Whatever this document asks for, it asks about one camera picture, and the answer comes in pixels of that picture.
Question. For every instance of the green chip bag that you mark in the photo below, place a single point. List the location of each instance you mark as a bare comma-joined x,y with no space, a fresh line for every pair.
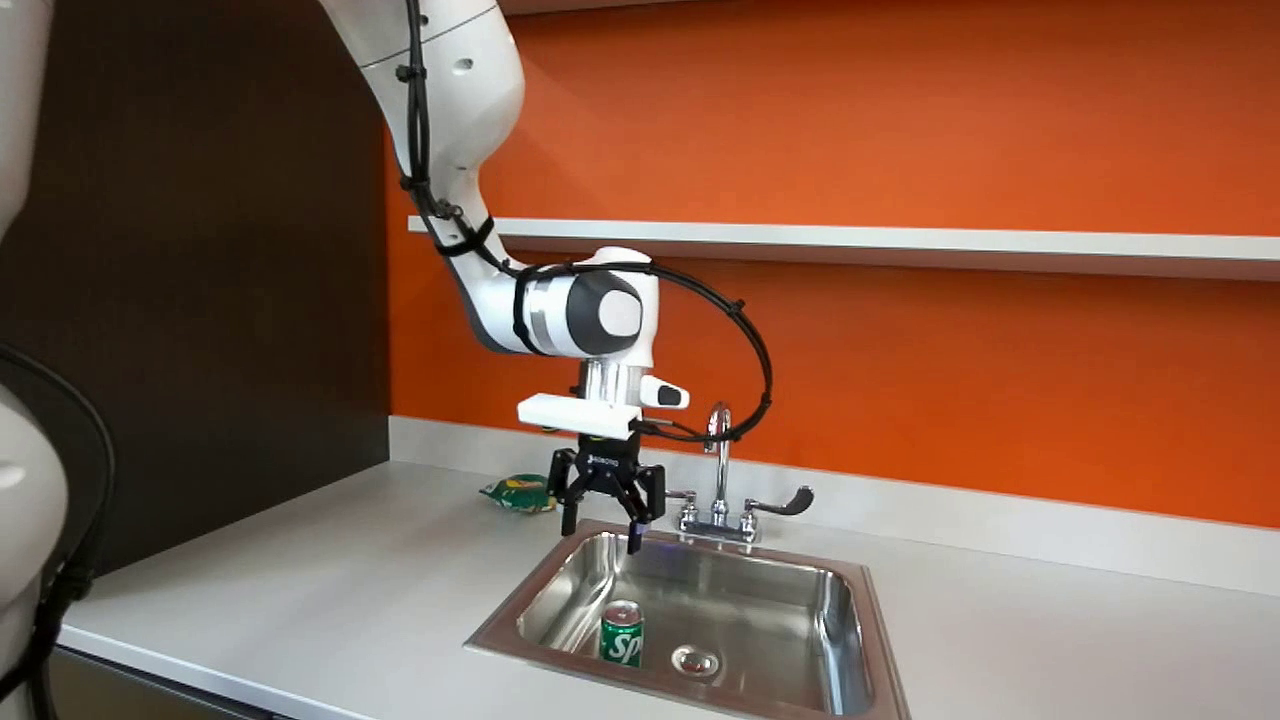
516,495

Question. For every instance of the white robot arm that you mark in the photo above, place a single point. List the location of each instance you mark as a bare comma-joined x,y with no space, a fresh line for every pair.
460,80

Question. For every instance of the chrome sink faucet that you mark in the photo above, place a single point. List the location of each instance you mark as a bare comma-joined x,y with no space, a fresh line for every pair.
722,502

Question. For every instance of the stainless steel sink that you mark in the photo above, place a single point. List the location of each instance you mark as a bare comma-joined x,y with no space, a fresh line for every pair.
761,624

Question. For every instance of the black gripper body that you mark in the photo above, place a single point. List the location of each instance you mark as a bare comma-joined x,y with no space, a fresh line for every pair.
607,466

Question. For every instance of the dark wood cabinet panel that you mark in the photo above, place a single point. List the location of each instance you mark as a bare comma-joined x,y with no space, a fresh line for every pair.
214,265

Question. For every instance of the white wall shelf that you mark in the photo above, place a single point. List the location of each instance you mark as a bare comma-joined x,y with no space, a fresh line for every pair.
935,246

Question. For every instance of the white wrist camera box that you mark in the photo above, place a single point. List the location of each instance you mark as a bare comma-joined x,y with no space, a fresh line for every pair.
572,415

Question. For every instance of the green soda can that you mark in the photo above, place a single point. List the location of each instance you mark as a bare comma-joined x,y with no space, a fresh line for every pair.
620,638

